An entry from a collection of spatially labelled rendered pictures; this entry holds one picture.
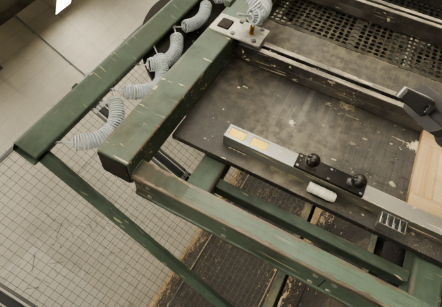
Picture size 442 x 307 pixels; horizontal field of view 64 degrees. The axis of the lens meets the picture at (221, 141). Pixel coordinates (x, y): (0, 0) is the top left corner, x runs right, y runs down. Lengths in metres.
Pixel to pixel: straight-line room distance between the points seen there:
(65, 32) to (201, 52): 5.09
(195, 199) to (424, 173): 0.68
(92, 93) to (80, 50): 4.56
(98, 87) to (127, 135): 0.61
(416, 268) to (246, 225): 0.47
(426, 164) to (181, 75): 0.79
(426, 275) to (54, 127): 1.29
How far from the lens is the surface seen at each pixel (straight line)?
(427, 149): 1.26
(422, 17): 1.71
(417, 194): 1.15
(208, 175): 1.05
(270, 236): 0.90
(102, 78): 1.58
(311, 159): 0.90
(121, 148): 0.96
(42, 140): 1.44
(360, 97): 1.26
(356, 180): 0.92
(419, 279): 1.10
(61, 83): 5.84
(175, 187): 0.94
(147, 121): 1.00
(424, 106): 0.70
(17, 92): 5.77
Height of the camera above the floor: 1.94
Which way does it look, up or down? 13 degrees down
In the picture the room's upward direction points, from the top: 48 degrees counter-clockwise
